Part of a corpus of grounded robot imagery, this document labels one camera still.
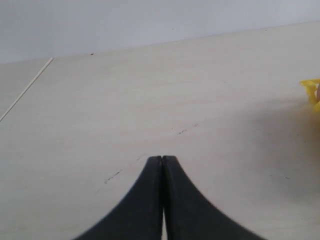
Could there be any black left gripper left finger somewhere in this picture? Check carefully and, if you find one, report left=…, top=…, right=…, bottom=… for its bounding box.
left=77, top=156, right=163, bottom=240

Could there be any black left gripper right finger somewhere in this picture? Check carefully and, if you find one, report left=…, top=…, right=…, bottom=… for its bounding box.
left=162, top=156, right=262, bottom=240

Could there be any yellow plastic egg tray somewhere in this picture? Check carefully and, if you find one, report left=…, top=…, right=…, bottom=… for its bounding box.
left=299, top=78, right=320, bottom=113

